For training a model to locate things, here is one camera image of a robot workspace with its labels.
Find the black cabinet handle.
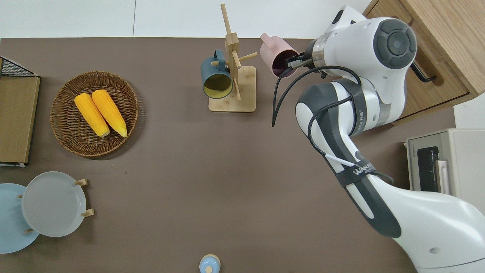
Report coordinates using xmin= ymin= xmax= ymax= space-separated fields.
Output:
xmin=411 ymin=61 xmax=437 ymax=83

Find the wire shelf with wooden top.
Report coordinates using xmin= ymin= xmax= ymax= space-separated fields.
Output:
xmin=0 ymin=56 xmax=41 ymax=167

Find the grey plate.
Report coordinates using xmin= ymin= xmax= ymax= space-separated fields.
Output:
xmin=22 ymin=171 xmax=87 ymax=238

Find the white toaster oven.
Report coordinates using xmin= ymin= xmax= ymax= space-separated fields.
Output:
xmin=404 ymin=128 xmax=485 ymax=217

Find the light blue plate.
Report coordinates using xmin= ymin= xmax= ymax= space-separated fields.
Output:
xmin=0 ymin=183 xmax=40 ymax=254

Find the wooden cabinet box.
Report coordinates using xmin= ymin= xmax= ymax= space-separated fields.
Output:
xmin=363 ymin=0 xmax=485 ymax=126

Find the wooden mug tree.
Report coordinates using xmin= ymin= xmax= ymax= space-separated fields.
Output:
xmin=208 ymin=4 xmax=258 ymax=113

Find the pink mug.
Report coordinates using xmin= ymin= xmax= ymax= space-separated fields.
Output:
xmin=260 ymin=33 xmax=300 ymax=78

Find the dark blue mug yellow inside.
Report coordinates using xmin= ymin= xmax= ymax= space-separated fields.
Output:
xmin=200 ymin=50 xmax=234 ymax=100

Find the brown wicker basket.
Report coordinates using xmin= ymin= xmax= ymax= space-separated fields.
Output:
xmin=50 ymin=71 xmax=139 ymax=157

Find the yellow corn cob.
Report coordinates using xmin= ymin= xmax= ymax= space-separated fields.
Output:
xmin=92 ymin=89 xmax=128 ymax=138
xmin=75 ymin=93 xmax=110 ymax=138

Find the brown table mat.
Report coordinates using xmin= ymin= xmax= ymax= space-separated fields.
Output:
xmin=0 ymin=37 xmax=457 ymax=273

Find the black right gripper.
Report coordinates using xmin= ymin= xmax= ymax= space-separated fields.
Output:
xmin=286 ymin=38 xmax=319 ymax=69

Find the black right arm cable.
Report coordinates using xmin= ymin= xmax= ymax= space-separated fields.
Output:
xmin=272 ymin=65 xmax=394 ymax=186

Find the blue bell on wooden base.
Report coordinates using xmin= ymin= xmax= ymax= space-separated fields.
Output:
xmin=199 ymin=254 xmax=221 ymax=273

